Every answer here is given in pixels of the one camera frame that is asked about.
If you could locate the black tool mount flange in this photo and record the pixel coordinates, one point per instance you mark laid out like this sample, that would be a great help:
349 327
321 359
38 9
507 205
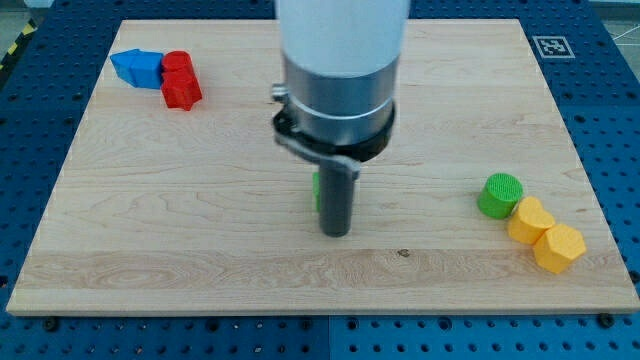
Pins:
345 159

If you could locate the green star block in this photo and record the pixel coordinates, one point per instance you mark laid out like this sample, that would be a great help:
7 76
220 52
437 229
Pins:
316 191

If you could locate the red star block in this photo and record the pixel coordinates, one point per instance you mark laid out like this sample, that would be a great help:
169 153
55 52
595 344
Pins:
180 89

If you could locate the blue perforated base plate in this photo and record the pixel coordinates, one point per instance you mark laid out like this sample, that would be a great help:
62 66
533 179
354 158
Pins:
47 92

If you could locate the green cylinder block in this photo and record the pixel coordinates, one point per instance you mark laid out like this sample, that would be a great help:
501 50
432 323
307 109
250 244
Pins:
499 196

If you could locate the yellow heart block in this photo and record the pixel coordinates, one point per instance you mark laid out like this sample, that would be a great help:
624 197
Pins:
529 221

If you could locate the white fiducial marker tag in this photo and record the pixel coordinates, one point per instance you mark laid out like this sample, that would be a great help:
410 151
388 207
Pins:
553 47

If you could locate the blue cube block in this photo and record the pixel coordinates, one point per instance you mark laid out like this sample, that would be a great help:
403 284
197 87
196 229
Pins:
146 69

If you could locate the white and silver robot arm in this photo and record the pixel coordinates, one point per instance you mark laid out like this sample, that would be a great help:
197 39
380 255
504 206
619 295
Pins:
340 60

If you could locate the yellow hexagon block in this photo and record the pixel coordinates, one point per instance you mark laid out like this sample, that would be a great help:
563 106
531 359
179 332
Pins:
558 248

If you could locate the light wooden board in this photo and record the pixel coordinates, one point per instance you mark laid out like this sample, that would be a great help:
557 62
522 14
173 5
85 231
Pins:
161 212

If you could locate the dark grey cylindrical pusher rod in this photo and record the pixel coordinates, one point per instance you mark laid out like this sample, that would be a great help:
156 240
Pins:
336 193

